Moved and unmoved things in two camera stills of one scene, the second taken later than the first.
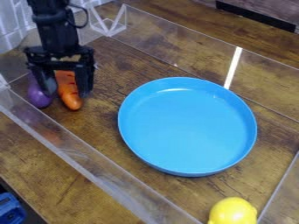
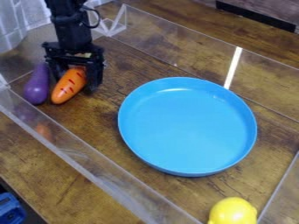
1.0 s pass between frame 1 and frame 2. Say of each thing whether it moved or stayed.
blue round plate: stayed
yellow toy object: stayed
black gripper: moved
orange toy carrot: moved
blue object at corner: stayed
